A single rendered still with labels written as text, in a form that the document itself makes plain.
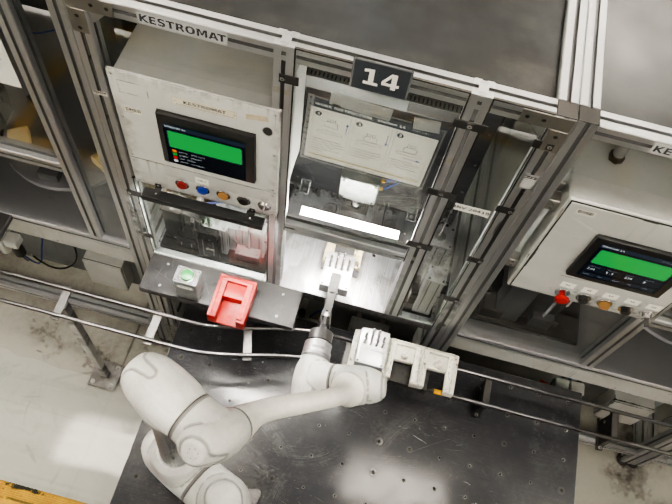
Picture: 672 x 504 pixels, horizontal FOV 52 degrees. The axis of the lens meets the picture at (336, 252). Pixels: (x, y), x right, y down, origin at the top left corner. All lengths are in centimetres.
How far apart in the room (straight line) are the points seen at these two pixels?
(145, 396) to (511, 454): 140
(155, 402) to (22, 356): 184
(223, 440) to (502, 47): 105
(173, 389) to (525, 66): 105
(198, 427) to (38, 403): 181
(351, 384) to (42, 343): 181
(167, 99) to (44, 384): 192
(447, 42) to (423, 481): 150
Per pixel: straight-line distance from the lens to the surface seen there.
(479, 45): 158
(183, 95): 168
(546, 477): 262
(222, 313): 234
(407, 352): 237
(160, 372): 166
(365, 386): 202
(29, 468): 327
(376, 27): 156
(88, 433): 325
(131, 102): 178
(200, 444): 158
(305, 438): 246
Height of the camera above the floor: 307
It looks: 61 degrees down
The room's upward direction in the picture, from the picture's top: 12 degrees clockwise
